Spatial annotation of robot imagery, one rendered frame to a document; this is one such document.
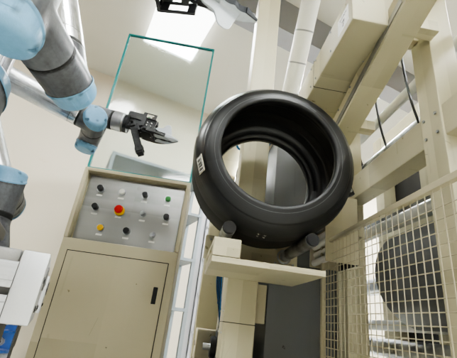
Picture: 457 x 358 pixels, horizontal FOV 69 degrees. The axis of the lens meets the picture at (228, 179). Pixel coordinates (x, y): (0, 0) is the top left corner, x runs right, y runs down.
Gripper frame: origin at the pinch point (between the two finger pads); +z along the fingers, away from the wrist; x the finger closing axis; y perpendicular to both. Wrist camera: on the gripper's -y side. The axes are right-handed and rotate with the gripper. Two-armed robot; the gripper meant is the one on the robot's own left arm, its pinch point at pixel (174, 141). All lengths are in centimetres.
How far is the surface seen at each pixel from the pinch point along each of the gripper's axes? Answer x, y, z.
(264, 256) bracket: 26, -28, 47
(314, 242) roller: -9, -27, 56
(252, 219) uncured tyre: -11.0, -25.2, 33.9
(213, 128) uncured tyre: -12.3, 2.9, 13.5
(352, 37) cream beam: -26, 48, 54
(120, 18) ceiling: 183, 228, -138
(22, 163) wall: 269, 58, -209
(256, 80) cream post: 28, 63, 26
